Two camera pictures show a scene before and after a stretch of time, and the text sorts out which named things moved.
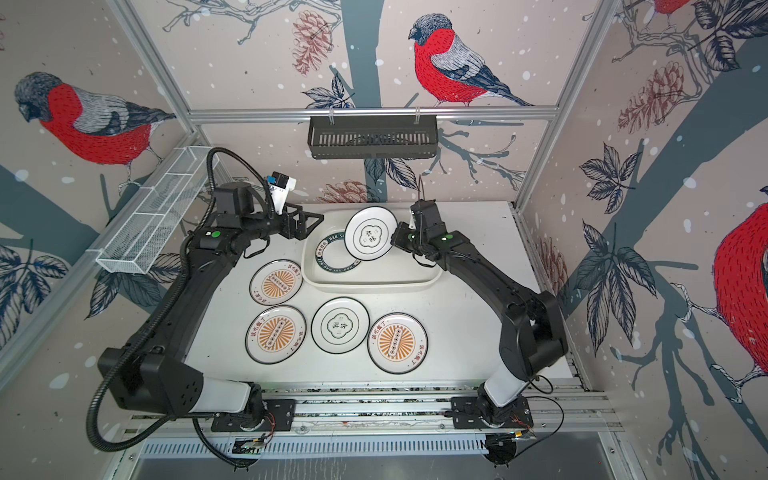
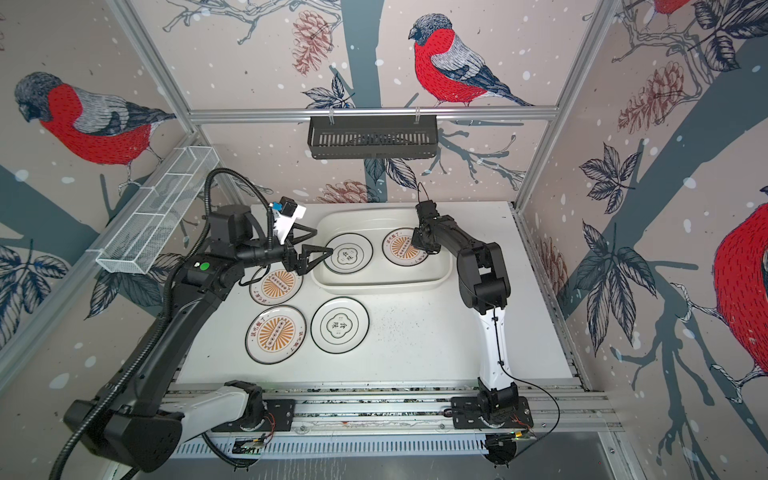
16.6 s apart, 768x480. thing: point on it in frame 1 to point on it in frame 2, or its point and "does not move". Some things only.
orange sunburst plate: (397, 343) to (398, 249)
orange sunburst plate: (275, 334) does not move
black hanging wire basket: (368, 137) does not move
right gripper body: (421, 242) does not move
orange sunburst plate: (275, 282) does not move
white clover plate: (369, 232) to (351, 253)
